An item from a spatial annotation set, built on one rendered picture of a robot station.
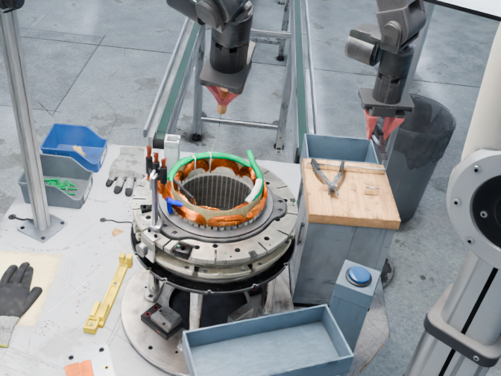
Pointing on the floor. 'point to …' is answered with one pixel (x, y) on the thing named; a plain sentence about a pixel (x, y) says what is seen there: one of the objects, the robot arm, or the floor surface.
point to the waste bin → (405, 193)
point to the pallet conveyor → (299, 98)
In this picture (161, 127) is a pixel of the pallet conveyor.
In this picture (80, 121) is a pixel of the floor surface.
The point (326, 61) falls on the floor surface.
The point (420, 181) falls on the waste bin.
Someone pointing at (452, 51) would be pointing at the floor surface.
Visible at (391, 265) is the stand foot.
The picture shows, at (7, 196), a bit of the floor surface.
